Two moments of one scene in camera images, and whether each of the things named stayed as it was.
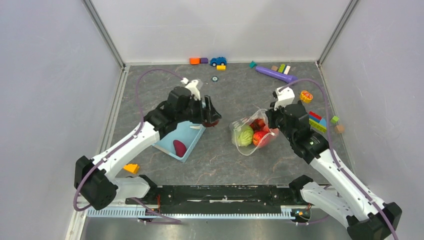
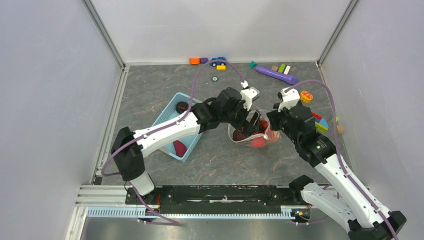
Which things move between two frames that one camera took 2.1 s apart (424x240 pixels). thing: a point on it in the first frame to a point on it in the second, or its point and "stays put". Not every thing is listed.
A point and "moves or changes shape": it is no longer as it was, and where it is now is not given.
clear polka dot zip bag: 252,132 moves or changes shape
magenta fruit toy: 180,148 stays put
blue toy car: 218,61 stays put
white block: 287,70 stays put
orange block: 194,60 stays put
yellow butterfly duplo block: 306,96 stays put
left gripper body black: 195,112 to 238,120
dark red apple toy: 208,124 moves or changes shape
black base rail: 212,199 stays put
